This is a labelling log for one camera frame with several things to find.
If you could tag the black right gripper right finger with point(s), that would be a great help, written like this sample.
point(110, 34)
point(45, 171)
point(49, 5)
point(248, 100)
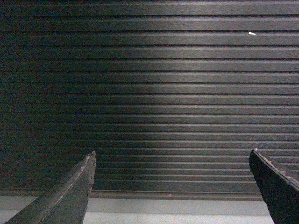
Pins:
point(279, 187)

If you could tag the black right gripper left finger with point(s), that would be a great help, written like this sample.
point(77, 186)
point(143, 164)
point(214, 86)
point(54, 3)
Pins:
point(66, 202)

